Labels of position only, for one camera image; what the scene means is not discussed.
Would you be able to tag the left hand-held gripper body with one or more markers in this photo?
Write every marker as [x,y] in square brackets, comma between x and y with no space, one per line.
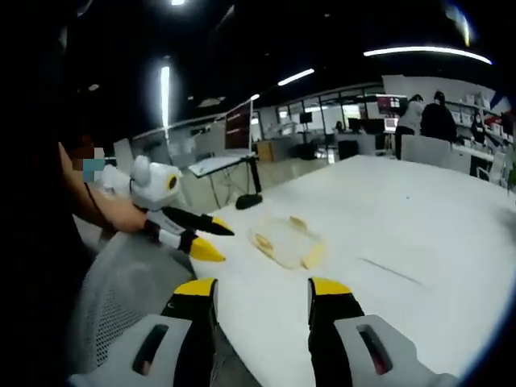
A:
[151,183]

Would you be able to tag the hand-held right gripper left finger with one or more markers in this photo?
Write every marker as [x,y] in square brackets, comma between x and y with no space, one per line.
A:
[161,350]

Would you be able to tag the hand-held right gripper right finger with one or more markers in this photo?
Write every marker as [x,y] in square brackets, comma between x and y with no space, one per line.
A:
[364,346]

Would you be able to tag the beige plastic buckle part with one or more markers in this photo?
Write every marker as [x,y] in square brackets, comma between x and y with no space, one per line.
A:
[262,243]

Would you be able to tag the tilted white drawing table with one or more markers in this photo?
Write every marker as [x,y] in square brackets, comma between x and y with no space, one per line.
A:
[219,163]

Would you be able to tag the black desk stand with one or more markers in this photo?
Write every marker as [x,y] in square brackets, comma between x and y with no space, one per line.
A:
[252,189]

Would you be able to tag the grey mesh chair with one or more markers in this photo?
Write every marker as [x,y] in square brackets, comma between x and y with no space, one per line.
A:
[121,290]

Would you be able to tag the long ceiling light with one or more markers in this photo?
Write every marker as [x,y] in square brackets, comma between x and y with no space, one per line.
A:
[165,94]
[427,51]
[296,76]

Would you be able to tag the dark red monitor screen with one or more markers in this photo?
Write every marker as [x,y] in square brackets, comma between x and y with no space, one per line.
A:
[238,126]

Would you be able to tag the person's dark clothing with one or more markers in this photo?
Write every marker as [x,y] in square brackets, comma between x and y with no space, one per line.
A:
[36,242]

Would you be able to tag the white chair back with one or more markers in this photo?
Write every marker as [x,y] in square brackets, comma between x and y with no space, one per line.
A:
[425,148]

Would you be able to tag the green plant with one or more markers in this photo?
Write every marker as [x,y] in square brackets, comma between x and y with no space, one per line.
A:
[512,169]

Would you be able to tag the wall display screen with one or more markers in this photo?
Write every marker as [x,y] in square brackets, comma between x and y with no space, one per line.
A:
[391,104]

